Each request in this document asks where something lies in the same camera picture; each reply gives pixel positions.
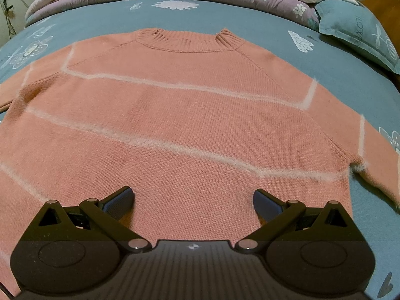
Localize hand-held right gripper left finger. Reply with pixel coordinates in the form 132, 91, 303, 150
19, 186, 154, 254

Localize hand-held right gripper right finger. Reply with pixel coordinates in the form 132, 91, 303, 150
234, 189, 368, 254

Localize pink striped knit sweater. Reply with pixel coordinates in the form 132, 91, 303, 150
0, 28, 400, 266

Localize blue floral pillow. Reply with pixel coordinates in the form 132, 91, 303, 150
317, 0, 400, 76

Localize black wall cables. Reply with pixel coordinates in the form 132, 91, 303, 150
0, 0, 19, 38

